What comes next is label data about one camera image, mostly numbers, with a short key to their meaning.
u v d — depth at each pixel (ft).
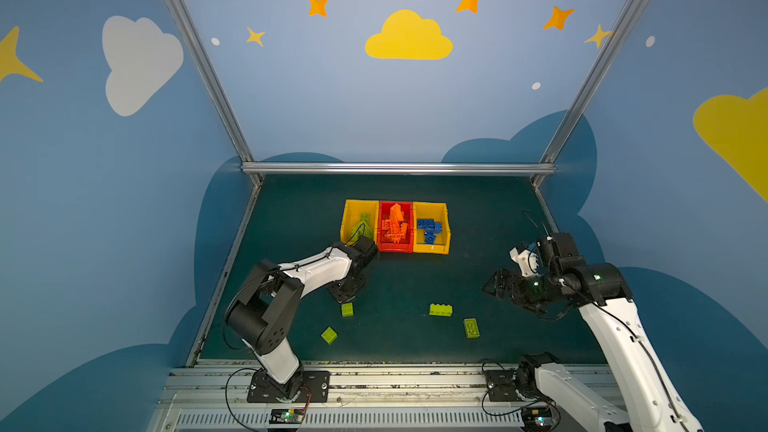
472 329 2.73
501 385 2.45
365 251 2.47
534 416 2.37
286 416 2.32
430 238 3.33
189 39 2.63
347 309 2.83
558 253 1.77
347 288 2.62
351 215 3.53
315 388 2.44
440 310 2.83
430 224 3.45
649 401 1.25
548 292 1.88
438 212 3.48
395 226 3.32
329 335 2.68
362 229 3.37
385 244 3.25
